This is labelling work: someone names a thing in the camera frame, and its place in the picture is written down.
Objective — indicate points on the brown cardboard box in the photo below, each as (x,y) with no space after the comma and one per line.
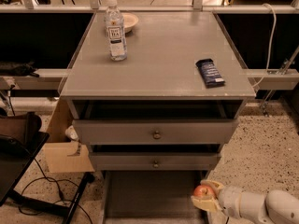
(64,154)

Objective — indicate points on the red apple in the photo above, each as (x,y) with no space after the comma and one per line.
(204,191)

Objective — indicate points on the brown bag on cart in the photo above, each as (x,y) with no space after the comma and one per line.
(21,129)

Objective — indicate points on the clear plastic water bottle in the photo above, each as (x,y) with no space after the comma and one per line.
(114,23)

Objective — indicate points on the grey drawer cabinet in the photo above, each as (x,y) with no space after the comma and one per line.
(162,52)

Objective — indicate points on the dark blue snack bar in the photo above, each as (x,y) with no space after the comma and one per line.
(209,73)

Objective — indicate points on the grey bottom drawer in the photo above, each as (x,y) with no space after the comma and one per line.
(150,197)

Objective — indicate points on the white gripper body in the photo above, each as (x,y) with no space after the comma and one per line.
(230,197)

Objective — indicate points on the black cart with stand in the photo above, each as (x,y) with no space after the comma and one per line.
(13,167)

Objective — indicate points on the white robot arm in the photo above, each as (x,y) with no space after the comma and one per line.
(276,207)

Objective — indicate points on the grey drawer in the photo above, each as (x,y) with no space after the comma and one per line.
(149,122)
(150,197)
(154,157)

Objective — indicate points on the small beige bowl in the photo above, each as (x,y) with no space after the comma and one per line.
(130,21)

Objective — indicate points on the grey middle drawer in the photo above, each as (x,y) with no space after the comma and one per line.
(154,157)

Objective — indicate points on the grey top drawer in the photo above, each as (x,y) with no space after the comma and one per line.
(149,122)

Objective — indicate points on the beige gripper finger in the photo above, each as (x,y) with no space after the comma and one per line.
(208,204)
(216,186)

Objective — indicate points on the black cloth on shelf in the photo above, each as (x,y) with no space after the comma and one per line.
(16,69)

